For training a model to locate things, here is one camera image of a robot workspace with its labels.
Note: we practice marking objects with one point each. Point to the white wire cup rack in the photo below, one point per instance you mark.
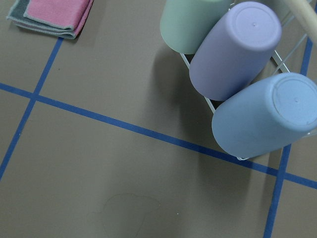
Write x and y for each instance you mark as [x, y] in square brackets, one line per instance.
[281, 66]

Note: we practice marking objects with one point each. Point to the pink cloth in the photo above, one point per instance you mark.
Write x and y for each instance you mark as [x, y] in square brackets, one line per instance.
[64, 18]

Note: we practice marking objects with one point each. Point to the purple cup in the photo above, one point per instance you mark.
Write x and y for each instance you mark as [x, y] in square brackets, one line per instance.
[235, 50]

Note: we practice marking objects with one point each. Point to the green cup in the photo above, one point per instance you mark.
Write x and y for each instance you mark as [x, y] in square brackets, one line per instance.
[185, 23]

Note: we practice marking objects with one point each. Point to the grey cloth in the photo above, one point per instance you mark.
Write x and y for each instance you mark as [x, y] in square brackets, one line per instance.
[16, 15]

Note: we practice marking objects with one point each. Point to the wooden rack handle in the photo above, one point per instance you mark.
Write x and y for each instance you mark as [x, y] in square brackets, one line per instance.
[306, 16]

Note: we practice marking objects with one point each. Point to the blue cup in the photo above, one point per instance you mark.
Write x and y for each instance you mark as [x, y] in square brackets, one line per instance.
[266, 115]

